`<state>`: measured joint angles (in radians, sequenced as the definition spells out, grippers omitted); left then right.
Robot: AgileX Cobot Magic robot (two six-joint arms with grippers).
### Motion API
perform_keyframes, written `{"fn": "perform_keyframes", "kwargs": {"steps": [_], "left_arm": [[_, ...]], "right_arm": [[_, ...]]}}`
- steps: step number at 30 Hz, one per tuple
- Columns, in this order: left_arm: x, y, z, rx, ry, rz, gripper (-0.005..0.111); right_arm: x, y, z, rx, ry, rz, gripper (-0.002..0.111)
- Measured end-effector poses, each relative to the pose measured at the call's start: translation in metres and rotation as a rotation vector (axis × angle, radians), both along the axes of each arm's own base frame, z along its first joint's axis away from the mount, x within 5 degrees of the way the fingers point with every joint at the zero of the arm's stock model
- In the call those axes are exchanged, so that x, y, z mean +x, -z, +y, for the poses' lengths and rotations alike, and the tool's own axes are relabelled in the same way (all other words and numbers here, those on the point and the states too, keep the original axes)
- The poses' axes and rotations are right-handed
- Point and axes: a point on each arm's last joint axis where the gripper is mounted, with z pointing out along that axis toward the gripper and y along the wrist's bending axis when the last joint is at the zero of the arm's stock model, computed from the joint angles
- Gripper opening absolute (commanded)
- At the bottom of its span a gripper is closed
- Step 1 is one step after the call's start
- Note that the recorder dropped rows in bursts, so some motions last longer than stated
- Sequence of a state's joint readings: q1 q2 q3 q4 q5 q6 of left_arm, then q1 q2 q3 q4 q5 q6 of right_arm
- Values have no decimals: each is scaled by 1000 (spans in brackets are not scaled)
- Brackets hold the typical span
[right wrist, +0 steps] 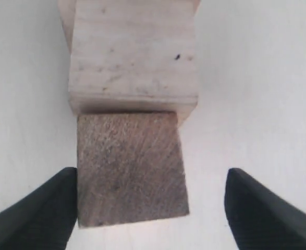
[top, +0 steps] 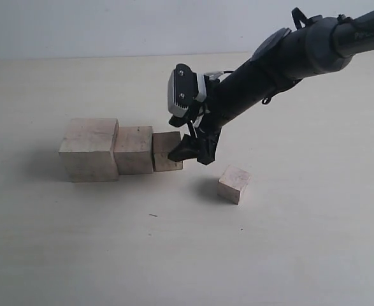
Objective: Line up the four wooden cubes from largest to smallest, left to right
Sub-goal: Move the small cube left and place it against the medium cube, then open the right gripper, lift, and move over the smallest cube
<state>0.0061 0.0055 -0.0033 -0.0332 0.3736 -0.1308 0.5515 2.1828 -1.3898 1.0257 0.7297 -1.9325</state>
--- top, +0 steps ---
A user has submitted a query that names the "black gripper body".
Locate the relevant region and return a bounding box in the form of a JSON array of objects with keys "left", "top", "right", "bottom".
[{"left": 186, "top": 63, "right": 289, "bottom": 140}]

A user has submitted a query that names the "third largest wooden cube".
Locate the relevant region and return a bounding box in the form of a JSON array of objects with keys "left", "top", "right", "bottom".
[{"left": 153, "top": 131, "right": 183, "bottom": 172}]

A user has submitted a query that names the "smallest wooden cube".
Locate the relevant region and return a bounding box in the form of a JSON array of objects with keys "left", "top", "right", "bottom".
[{"left": 217, "top": 165, "right": 252, "bottom": 205}]

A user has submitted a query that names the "second largest wooden cube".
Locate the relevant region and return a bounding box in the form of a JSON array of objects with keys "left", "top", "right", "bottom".
[{"left": 113, "top": 126, "right": 154, "bottom": 175}]

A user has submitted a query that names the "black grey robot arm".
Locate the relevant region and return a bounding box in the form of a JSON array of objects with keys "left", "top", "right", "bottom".
[{"left": 167, "top": 8, "right": 374, "bottom": 165}]

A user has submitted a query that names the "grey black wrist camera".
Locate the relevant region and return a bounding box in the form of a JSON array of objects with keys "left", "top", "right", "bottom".
[{"left": 167, "top": 63, "right": 207, "bottom": 118}]

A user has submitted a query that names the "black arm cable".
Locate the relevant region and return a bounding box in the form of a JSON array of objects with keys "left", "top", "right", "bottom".
[{"left": 291, "top": 7, "right": 315, "bottom": 31}]

